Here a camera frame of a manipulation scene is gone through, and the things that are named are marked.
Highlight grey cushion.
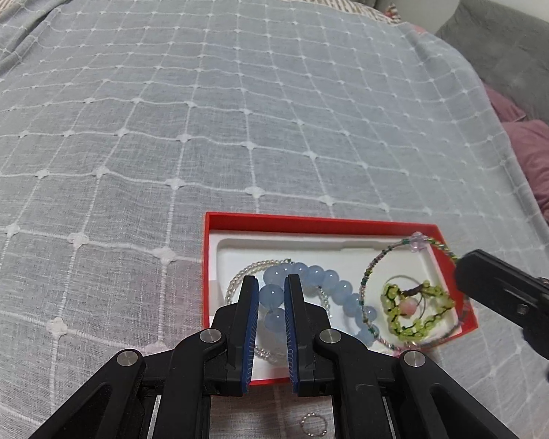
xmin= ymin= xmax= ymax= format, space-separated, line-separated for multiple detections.
xmin=434 ymin=0 xmax=549 ymax=147

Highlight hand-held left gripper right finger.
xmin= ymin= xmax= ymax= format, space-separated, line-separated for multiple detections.
xmin=284 ymin=274 xmax=522 ymax=439

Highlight yellow-green bead bracelet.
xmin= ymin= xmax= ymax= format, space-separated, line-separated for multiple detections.
xmin=381 ymin=279 xmax=456 ymax=344

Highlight clear bead bracelet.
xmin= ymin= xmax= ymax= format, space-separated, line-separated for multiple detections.
xmin=225 ymin=258 xmax=336 ymax=365

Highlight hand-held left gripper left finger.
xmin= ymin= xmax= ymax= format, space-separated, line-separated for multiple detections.
xmin=27 ymin=275 xmax=260 ymax=439

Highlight blue bead bracelet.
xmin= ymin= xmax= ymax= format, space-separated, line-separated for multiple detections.
xmin=261 ymin=262 xmax=378 ymax=347

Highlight red box with white insert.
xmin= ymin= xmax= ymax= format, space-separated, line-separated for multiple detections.
xmin=202 ymin=211 xmax=479 ymax=386

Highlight multicolour seed bead bracelet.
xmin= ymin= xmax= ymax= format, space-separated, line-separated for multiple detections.
xmin=359 ymin=233 xmax=475 ymax=354

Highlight pink pillow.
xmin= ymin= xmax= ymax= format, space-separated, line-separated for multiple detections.
xmin=482 ymin=82 xmax=549 ymax=258

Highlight grey checked blanket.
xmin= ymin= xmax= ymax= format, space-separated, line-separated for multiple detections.
xmin=0 ymin=0 xmax=549 ymax=439

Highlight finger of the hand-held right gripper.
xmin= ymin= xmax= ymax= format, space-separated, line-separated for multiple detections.
xmin=454 ymin=249 xmax=549 ymax=326

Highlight small silver ball-chain ring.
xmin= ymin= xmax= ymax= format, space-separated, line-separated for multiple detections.
xmin=299 ymin=413 xmax=326 ymax=435

